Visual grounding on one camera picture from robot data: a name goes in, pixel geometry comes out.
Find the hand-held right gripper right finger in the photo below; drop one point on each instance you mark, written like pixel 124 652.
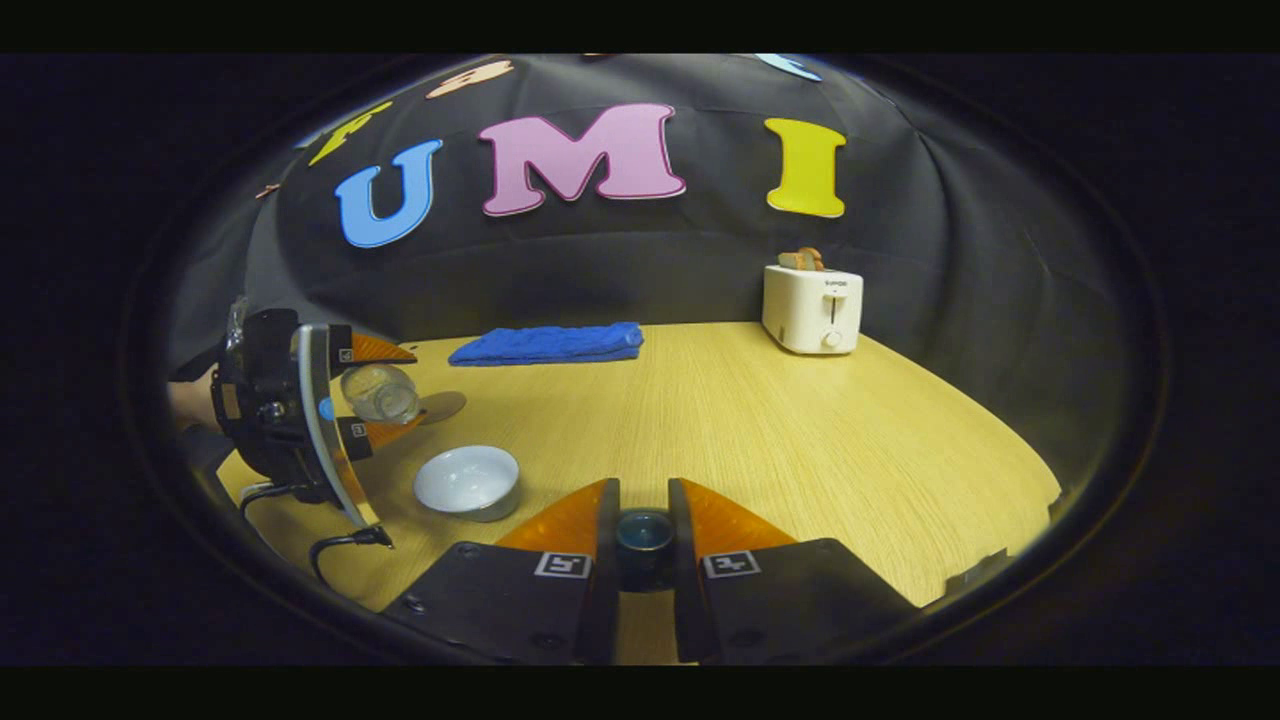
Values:
pixel 688 620

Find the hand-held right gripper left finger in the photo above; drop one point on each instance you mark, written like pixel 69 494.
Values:
pixel 600 620

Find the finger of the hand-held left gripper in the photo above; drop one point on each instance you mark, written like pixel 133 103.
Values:
pixel 380 349
pixel 385 433

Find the clear plastic water bottle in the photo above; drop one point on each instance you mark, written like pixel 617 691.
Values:
pixel 385 395

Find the white teacup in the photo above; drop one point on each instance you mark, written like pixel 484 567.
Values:
pixel 465 480

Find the dark blue teacup lid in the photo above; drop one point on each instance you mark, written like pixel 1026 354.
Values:
pixel 645 532

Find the folded blue towel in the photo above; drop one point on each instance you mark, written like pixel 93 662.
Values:
pixel 550 345

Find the black backdrop cloth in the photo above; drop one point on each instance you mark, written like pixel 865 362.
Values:
pixel 700 270

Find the white toaster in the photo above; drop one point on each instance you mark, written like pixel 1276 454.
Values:
pixel 800 310

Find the toast bread slice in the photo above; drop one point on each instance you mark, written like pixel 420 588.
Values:
pixel 813 257
pixel 790 261

